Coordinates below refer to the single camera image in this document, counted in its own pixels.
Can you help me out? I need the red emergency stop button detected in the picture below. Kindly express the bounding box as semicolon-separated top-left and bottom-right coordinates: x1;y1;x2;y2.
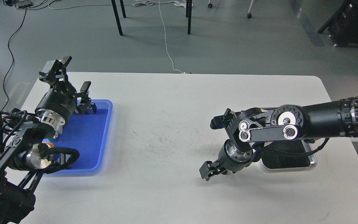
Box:
84;102;97;115

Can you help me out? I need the blue plastic tray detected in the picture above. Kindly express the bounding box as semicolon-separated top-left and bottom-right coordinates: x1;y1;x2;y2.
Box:
43;99;113;176

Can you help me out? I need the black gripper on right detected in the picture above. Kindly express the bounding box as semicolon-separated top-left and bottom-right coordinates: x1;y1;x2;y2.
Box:
199;139;253;181

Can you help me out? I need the white cable on floor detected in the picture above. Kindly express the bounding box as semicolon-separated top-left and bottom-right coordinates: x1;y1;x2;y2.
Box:
133;0;194;74

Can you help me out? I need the silver metal tray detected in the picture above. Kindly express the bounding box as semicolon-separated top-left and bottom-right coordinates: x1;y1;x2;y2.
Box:
260;107;317;172

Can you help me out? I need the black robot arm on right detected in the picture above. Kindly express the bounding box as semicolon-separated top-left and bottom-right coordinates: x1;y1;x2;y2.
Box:
199;96;358;181

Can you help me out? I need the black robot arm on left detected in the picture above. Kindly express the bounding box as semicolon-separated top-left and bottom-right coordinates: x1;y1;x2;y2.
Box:
0;56;96;224

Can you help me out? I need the yellow push button switch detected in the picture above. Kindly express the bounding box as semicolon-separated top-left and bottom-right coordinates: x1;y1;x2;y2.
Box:
42;139;55;148

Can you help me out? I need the black cable on floor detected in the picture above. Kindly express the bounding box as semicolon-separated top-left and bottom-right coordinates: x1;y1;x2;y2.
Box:
0;9;27;167

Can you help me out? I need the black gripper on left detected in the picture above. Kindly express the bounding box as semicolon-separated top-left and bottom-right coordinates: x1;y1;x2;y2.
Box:
35;56;91;126

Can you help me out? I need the black cabinet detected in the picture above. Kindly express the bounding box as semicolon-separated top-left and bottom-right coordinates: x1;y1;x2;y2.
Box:
317;0;358;47

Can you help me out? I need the black table leg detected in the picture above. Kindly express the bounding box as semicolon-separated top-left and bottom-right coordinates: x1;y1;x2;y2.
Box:
185;0;193;35
111;0;123;36

